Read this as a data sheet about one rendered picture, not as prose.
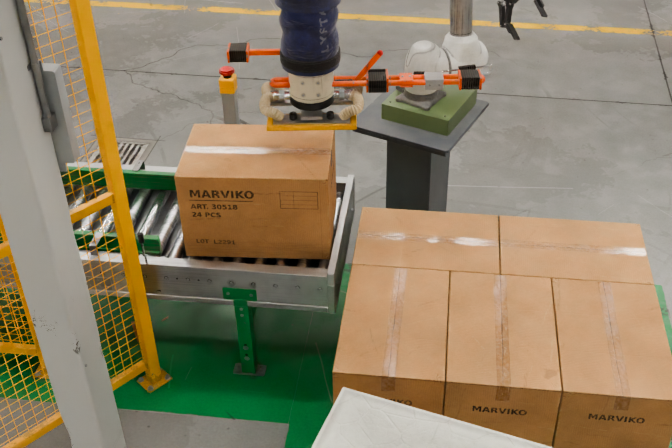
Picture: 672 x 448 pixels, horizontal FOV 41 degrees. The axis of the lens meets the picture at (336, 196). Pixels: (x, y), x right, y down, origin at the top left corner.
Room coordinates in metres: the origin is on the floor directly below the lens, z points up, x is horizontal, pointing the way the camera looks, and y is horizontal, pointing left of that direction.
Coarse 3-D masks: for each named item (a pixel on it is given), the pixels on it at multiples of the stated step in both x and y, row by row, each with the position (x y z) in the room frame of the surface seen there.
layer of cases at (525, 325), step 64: (384, 256) 2.83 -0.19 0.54; (448, 256) 2.82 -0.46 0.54; (512, 256) 2.81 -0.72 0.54; (576, 256) 2.80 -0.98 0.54; (640, 256) 2.79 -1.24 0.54; (384, 320) 2.45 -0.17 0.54; (448, 320) 2.45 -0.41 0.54; (512, 320) 2.44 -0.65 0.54; (576, 320) 2.43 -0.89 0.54; (640, 320) 2.42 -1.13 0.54; (384, 384) 2.17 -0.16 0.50; (448, 384) 2.14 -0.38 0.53; (512, 384) 2.12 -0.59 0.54; (576, 384) 2.11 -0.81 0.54; (640, 384) 2.11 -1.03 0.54
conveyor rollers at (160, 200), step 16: (80, 192) 3.35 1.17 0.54; (128, 192) 3.35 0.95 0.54; (144, 192) 3.33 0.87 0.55; (160, 192) 3.33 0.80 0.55; (160, 208) 3.22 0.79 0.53; (176, 208) 3.20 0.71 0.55; (336, 208) 3.17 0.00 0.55; (112, 224) 3.12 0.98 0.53; (144, 224) 3.09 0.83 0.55; (336, 224) 3.06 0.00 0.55; (160, 240) 2.97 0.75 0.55; (176, 240) 2.98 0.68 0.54; (160, 256) 2.90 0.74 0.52; (176, 256) 2.86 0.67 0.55; (192, 256) 2.86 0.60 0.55
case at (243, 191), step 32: (192, 128) 3.22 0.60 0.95; (224, 128) 3.21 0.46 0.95; (256, 128) 3.20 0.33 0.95; (192, 160) 2.97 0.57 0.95; (224, 160) 2.96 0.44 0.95; (256, 160) 2.96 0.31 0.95; (288, 160) 2.95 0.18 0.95; (320, 160) 2.95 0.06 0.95; (192, 192) 2.85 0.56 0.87; (224, 192) 2.84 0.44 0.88; (256, 192) 2.84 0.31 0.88; (288, 192) 2.83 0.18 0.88; (320, 192) 2.82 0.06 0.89; (192, 224) 2.86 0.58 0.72; (224, 224) 2.85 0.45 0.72; (256, 224) 2.84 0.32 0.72; (288, 224) 2.83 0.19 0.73; (320, 224) 2.82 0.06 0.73; (224, 256) 2.85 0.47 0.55; (256, 256) 2.84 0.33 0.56; (288, 256) 2.83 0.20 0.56; (320, 256) 2.82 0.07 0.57
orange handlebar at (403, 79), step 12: (276, 84) 2.98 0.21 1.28; (288, 84) 2.98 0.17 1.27; (336, 84) 2.97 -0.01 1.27; (348, 84) 2.97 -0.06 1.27; (360, 84) 2.97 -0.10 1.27; (396, 84) 2.97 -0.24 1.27; (408, 84) 2.97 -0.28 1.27; (420, 84) 2.97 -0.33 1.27; (444, 84) 2.97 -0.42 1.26; (456, 84) 2.97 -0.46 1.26
